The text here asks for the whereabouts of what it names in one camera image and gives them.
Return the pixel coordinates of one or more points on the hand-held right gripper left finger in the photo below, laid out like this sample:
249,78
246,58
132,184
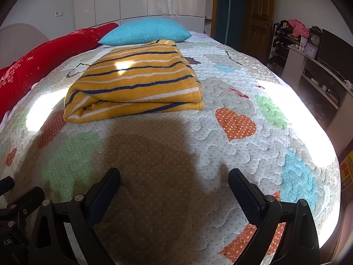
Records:
106,196

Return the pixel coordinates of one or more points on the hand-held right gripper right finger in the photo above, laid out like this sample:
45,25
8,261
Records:
244,196

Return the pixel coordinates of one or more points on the black television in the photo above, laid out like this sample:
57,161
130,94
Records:
333,49

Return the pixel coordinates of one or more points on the dark teal curtain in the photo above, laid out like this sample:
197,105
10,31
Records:
229,13

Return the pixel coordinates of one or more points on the yellow striped sweater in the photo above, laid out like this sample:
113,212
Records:
132,82

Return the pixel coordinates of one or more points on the yellow red box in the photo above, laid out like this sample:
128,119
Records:
347,168

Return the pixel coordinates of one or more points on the blue knitted pillow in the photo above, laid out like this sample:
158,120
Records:
146,30

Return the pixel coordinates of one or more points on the red pillow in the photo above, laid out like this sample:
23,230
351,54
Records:
41,60

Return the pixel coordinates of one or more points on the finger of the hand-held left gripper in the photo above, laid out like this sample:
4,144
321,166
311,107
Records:
26,201
6,183

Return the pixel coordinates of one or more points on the pink cloth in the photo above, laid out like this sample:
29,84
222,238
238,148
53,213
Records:
299,29

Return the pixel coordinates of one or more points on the white wall socket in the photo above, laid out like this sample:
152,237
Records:
58,13

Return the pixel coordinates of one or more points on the white arched headboard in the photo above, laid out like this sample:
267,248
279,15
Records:
19,38

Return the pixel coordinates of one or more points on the white shelf unit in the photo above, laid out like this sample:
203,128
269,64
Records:
292,60

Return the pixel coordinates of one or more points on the dark ornate clock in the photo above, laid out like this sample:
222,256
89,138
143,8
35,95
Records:
315,39

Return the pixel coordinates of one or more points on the heart patchwork quilt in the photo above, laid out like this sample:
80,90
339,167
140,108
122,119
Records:
165,149

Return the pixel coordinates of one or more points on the brown wooden door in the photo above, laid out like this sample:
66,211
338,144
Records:
260,19

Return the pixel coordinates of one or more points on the purple alarm clock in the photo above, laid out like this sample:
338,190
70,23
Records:
311,50

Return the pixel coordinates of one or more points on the dark cluttered rack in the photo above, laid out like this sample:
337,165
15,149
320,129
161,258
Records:
277,59

